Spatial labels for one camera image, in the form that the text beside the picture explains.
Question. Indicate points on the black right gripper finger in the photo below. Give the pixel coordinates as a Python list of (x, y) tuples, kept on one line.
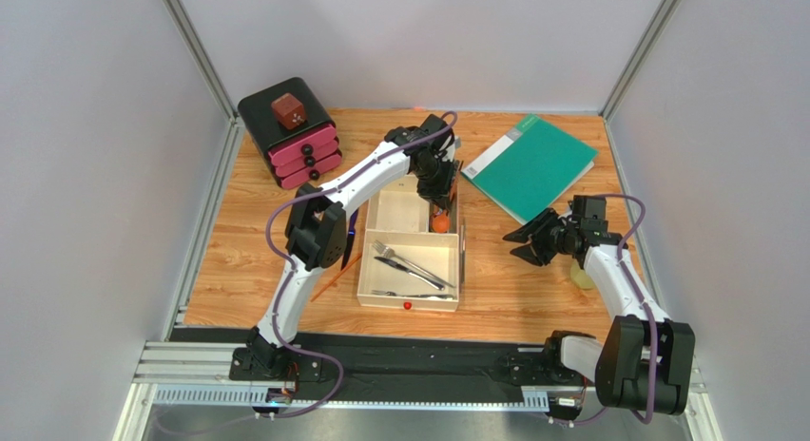
[(538, 227), (535, 253)]

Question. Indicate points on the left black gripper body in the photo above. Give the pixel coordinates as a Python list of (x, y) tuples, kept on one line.
[(435, 180)]

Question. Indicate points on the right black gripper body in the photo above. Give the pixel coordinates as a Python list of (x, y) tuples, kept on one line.
[(548, 236)]

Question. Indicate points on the orange spoon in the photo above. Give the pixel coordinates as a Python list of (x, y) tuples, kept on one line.
[(440, 221)]

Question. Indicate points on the silver table knife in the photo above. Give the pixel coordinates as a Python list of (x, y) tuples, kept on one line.
[(402, 268)]

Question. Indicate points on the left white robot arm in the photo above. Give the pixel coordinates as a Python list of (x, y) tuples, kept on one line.
[(317, 226)]

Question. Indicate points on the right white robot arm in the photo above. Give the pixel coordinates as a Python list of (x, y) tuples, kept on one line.
[(644, 364)]

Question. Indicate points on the green notebook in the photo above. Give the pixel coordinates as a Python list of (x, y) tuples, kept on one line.
[(527, 169)]

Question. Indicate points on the yellow-green mug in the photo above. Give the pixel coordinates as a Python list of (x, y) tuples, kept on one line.
[(579, 277)]

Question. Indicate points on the blue-grey chopstick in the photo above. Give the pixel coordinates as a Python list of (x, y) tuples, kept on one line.
[(462, 252)]

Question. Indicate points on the blue serrated knife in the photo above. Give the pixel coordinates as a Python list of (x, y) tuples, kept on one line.
[(351, 235)]

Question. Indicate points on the white divided utensil tray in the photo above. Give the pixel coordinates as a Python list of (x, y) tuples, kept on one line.
[(398, 217)]

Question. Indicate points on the silver fork diagonal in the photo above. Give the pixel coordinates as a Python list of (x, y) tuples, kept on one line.
[(389, 253)]

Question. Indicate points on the black pink drawer box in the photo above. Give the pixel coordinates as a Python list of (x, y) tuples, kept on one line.
[(293, 132)]

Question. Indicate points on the orange chopstick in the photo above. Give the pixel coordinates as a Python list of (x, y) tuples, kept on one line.
[(333, 281)]

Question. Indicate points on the brown cube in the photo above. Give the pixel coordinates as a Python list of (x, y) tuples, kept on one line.
[(289, 111)]

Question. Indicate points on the silver fork front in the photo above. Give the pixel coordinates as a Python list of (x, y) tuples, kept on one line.
[(423, 296)]

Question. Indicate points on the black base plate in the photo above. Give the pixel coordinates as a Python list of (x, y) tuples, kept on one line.
[(395, 369)]

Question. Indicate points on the aluminium frame rail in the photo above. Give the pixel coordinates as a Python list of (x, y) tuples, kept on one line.
[(223, 367)]

